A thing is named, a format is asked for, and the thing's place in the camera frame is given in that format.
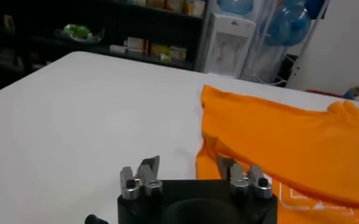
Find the orange t-shirt white print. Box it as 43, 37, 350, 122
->
195, 84, 359, 224

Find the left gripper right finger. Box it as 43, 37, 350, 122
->
217, 156, 274, 199

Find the red white medicine box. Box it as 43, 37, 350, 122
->
126, 37, 150, 56

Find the red yellow medicine box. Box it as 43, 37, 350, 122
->
165, 0, 187, 13

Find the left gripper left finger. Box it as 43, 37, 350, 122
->
119, 155, 164, 201

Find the white water dispenser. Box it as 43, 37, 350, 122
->
202, 12, 257, 79

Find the black shelving unit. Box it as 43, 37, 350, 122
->
0, 0, 209, 98

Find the blue water jug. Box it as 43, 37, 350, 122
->
217, 0, 255, 16
260, 1, 313, 47

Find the white metal jug rack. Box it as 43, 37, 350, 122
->
240, 0, 331, 88

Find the green white medicine box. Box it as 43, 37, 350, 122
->
169, 46, 188, 61

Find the yellow green medicine box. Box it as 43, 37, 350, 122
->
150, 43, 171, 59

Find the flat white box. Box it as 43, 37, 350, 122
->
109, 44, 128, 55

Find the green fruit bowl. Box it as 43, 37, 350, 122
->
54, 23, 105, 44

